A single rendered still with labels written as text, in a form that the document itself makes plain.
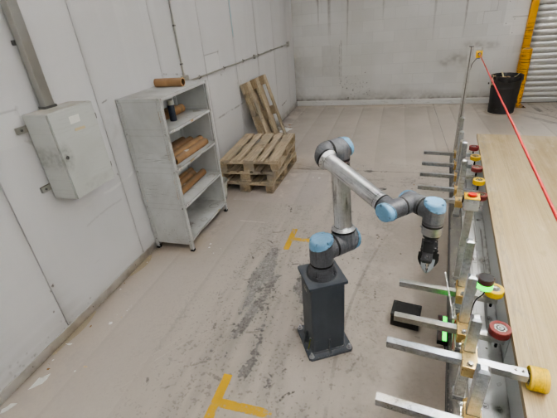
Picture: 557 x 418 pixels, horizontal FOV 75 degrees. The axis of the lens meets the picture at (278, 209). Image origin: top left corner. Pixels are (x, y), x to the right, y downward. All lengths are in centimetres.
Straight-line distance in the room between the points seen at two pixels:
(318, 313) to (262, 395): 61
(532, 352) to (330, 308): 117
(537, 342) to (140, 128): 313
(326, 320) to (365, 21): 749
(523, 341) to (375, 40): 794
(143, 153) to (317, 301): 212
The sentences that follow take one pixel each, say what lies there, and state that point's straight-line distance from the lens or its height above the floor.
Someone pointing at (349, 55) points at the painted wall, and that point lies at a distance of 918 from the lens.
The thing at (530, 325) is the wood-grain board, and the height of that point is 90.
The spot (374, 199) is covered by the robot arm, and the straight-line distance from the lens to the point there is 173.
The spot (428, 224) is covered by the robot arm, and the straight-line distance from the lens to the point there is 173.
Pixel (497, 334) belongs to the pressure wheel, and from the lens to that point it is 177.
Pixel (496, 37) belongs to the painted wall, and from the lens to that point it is 930.
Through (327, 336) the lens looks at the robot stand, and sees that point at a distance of 263.
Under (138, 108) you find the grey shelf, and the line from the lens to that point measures 348.
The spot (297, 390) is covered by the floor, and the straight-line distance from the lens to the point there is 257.
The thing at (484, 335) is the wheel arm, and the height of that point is 86.
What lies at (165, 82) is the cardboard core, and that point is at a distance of 388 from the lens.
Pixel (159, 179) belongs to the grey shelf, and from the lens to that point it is 364.
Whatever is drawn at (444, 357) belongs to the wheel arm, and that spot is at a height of 96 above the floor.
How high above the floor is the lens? 210
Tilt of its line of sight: 28 degrees down
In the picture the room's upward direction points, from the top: 5 degrees counter-clockwise
